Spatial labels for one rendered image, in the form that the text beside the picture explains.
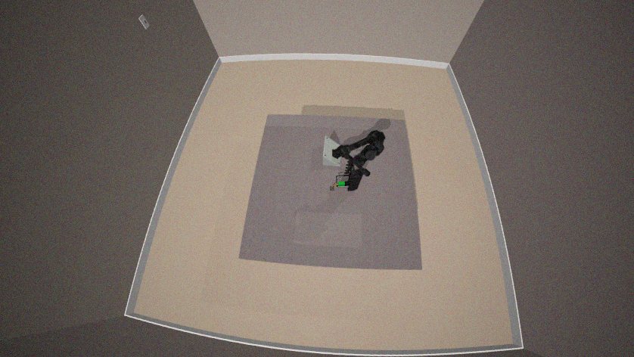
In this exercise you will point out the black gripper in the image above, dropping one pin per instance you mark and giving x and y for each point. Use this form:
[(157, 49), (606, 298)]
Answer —
[(350, 165)]

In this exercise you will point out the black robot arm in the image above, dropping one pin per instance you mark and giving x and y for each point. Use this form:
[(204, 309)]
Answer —
[(376, 141)]

